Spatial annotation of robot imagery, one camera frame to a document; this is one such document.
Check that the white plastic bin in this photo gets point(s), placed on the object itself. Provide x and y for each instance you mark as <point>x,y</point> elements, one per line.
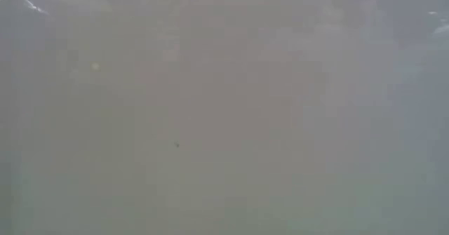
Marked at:
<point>224,115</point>

